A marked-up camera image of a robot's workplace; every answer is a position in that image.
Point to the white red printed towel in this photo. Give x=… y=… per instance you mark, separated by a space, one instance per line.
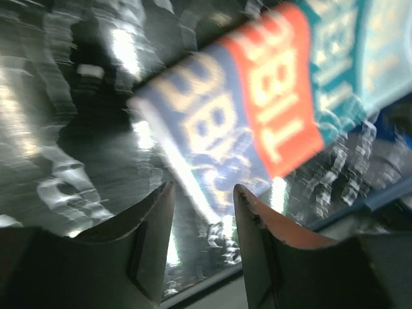
x=267 y=97

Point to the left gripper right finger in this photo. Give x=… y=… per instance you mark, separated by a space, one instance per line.
x=288 y=266

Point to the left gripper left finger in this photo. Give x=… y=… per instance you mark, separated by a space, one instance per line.
x=119 y=263

